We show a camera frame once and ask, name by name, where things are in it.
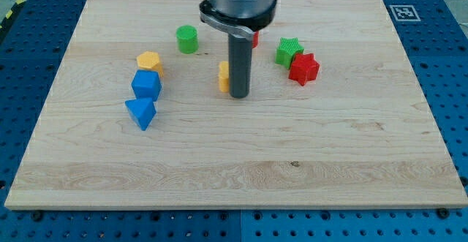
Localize green star block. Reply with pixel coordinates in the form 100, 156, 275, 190
275, 37, 304, 69

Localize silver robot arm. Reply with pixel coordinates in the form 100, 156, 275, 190
199, 0, 277, 99

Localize blue cube block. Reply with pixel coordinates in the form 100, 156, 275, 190
131, 70, 162, 102

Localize yellow hexagon block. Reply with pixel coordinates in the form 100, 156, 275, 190
136, 51, 164, 77

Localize red block behind rod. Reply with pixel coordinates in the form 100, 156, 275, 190
252, 31, 259, 48

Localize red star block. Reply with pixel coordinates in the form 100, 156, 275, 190
288, 53, 320, 86

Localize black gripper mount ring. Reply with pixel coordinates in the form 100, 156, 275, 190
199, 0, 277, 41

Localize green cylinder block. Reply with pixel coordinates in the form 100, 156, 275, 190
175, 25, 199, 54

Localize blue triangle block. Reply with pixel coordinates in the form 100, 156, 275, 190
125, 98, 156, 131

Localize white fiducial marker tag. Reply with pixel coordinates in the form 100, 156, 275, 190
390, 4, 420, 22

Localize yellow heart block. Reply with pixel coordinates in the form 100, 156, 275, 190
218, 61, 230, 93

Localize wooden board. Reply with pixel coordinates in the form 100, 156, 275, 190
5, 0, 467, 211

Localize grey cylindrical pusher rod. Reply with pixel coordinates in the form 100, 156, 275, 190
228, 34, 252, 99

